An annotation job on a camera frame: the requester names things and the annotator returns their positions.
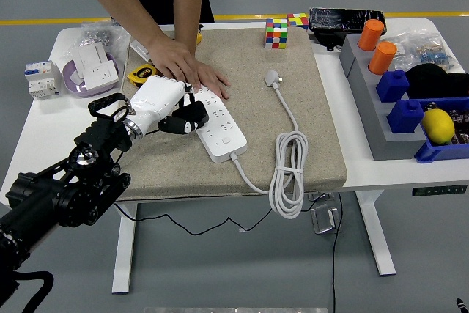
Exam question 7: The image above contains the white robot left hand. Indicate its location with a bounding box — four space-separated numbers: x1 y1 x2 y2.
128 75 201 136

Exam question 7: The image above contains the person's left hand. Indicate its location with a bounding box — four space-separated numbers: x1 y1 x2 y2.
193 56 232 100

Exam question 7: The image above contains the person's right hand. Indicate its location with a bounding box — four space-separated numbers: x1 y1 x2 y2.
146 30 202 93

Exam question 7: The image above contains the black power adapter plug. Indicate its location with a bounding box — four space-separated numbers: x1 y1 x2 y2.
171 101 210 127

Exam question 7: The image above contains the white power strip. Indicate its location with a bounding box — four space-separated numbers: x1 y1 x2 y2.
190 85 247 163

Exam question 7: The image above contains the thin black adapter cord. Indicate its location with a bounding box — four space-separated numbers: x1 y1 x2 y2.
114 195 329 236

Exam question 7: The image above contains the yellow tape measure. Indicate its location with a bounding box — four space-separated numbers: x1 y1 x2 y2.
127 64 159 89

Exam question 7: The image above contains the grey-brown table mat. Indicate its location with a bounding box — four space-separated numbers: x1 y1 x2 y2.
116 26 348 202

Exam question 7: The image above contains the clear bag of screws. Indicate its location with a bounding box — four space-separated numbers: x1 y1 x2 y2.
78 19 132 58

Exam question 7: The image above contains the large colourful puzzle cube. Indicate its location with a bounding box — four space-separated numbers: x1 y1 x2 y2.
265 18 289 50

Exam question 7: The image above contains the purple bowl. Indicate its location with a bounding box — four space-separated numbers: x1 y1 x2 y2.
62 52 121 98

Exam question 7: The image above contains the small colourful puzzle cube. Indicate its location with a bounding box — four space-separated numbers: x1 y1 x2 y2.
286 12 310 31

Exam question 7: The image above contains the white table leg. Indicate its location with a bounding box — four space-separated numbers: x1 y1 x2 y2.
355 190 397 277
111 202 139 295

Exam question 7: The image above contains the white circuit breaker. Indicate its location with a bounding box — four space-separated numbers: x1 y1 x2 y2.
23 60 62 100

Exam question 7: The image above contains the table height control panel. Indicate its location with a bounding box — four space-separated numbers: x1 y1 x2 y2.
411 184 468 197

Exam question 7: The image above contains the black film-wrapped box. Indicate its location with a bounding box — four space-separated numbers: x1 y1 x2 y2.
308 7 388 53

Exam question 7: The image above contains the grey stepped peg base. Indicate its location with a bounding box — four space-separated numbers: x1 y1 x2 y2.
339 34 437 162

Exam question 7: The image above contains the clear acrylic stand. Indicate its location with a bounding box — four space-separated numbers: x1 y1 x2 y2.
306 191 336 203
310 202 344 235

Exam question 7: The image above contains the blue plastic bin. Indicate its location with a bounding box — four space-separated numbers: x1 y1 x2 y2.
413 96 469 164

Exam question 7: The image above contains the orange cylinder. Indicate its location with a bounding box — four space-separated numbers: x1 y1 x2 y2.
368 41 398 76
358 18 385 52

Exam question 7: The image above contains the blue peg block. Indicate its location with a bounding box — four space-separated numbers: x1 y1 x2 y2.
386 98 426 135
375 69 410 103

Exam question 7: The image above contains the yellow lemon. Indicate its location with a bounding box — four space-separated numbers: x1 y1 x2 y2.
421 108 456 145

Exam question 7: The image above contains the clear bag of parts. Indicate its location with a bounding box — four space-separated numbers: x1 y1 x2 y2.
384 30 461 74

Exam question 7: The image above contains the white power strip cable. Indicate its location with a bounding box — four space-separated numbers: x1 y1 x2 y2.
227 68 309 220

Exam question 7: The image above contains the white wall socket panel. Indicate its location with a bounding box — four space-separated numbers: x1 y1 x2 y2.
83 62 121 91

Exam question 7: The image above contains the white switch panel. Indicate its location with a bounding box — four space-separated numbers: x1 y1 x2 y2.
70 42 109 79

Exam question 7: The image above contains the black floor cable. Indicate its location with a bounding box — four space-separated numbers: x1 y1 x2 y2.
330 192 344 313

